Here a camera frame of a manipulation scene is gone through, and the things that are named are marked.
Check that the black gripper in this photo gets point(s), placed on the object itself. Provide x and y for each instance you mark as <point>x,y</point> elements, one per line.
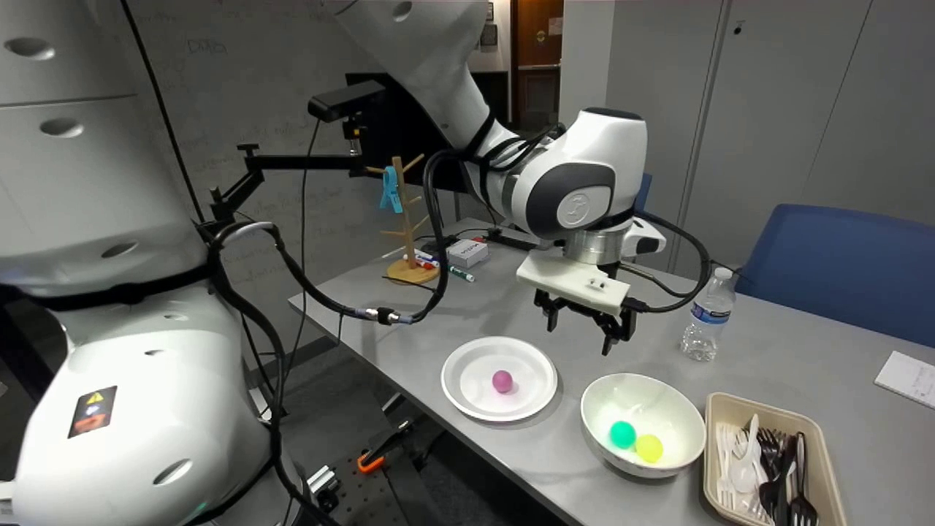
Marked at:
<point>589,310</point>

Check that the purple ball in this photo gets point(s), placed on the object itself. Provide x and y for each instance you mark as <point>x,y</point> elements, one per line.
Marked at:
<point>503,380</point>

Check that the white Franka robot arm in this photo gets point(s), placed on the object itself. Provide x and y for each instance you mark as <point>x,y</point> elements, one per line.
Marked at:
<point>119,389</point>

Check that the green ball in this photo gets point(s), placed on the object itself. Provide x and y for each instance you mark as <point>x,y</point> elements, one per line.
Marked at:
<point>620,432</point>

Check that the cream round bowl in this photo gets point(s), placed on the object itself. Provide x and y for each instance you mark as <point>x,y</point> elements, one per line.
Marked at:
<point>673,410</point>

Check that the white round plate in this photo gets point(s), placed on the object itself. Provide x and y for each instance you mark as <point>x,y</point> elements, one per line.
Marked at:
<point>477,389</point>

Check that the clear plastic water bottle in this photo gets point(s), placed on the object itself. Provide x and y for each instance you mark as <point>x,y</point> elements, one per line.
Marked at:
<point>709,317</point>

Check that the green capped marker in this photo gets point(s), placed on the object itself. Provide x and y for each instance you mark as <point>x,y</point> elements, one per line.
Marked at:
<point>459,272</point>

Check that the red capped marker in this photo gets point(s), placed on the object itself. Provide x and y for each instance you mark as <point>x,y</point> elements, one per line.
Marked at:
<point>426,254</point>

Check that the wooden mug tree stand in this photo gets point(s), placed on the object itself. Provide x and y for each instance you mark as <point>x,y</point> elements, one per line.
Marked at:
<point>410,266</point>

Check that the white plastic cutlery pile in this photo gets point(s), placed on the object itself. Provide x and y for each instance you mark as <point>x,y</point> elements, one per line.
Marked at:
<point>741,467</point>

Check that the blue clip on stand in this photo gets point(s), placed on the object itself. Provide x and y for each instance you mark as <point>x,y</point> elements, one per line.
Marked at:
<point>391,190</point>

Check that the black computer monitor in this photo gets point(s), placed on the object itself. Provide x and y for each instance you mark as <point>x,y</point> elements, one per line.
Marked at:
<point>391,127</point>

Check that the beige cutlery tray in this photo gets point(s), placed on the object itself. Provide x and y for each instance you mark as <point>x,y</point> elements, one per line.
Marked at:
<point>829,467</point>

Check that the white paper sheet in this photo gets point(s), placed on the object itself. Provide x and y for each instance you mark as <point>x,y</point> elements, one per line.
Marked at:
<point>909,378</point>

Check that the black camera on boom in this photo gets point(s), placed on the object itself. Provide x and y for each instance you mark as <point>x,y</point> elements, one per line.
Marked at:
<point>347,99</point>

